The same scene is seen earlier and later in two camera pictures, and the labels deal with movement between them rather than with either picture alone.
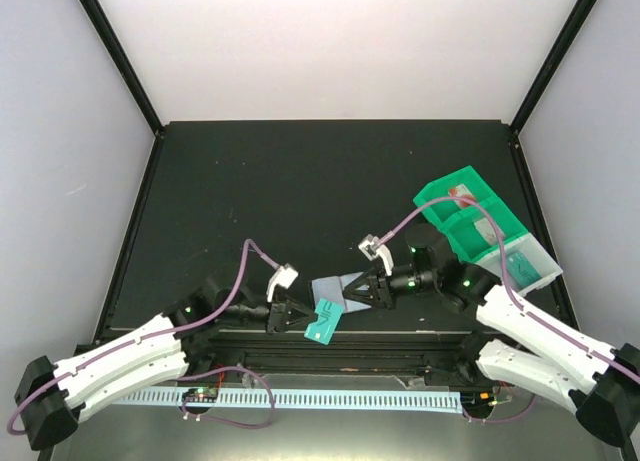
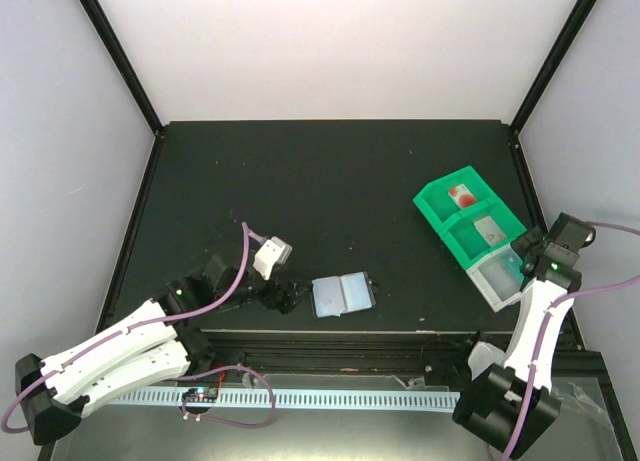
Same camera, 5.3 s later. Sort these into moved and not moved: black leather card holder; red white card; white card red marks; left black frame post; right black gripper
Moved: right black gripper
Not moved: left black frame post; red white card; white card red marks; black leather card holder
